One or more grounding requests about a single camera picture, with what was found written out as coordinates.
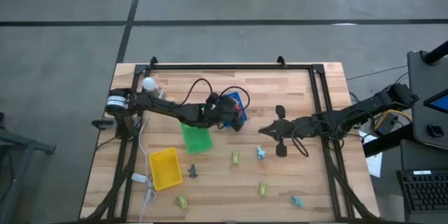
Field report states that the black desk leg bar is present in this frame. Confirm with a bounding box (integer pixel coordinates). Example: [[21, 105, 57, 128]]
[[362, 124, 414, 158]]

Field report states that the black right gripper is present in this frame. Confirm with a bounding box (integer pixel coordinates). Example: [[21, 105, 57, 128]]
[[258, 104, 302, 158]]

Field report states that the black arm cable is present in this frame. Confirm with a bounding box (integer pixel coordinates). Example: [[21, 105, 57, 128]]
[[290, 120, 309, 158], [180, 78, 251, 111]]

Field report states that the black keyboard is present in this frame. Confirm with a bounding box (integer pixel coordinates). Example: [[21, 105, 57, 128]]
[[396, 169, 448, 214]]

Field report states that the white power cable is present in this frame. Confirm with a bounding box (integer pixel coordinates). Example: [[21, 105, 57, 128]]
[[138, 111, 158, 223]]

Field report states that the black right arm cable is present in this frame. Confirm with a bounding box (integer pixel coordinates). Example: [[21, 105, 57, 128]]
[[290, 120, 309, 158]]

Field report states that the blue lit screen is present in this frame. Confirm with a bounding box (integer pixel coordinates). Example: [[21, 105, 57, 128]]
[[423, 89, 448, 115]]

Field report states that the round black knob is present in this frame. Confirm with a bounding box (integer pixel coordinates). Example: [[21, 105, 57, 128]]
[[426, 123, 445, 138]]

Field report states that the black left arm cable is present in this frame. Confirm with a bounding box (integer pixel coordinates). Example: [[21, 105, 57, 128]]
[[180, 78, 251, 111]]

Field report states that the black metal table frame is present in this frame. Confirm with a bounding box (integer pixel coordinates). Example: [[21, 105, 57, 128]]
[[80, 55, 381, 223]]

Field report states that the black pole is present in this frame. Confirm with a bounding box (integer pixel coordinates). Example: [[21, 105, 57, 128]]
[[421, 40, 448, 66]]

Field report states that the grey metal stand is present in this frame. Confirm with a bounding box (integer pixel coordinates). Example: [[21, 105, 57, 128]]
[[0, 111, 57, 224]]

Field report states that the blue plastic basket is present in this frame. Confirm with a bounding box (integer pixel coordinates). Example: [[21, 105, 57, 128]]
[[223, 91, 249, 129]]

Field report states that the white paper sheet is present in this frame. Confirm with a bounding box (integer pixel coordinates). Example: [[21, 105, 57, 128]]
[[365, 152, 383, 179]]

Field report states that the green plastic basket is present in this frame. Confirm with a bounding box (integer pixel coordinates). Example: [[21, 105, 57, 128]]
[[180, 122, 214, 155]]

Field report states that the black floor cable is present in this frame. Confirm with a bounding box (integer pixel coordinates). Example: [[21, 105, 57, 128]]
[[346, 64, 409, 81]]

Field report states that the white light bulb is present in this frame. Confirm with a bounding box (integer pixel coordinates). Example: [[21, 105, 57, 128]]
[[141, 76, 157, 91]]

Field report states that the yellow cable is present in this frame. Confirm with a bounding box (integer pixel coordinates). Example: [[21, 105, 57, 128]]
[[373, 108, 403, 130]]

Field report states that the yellow plastic basket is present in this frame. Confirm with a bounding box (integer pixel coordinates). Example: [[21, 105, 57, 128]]
[[148, 146, 184, 192]]

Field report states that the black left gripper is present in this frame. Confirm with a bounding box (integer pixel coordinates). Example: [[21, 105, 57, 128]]
[[206, 92, 246, 132]]

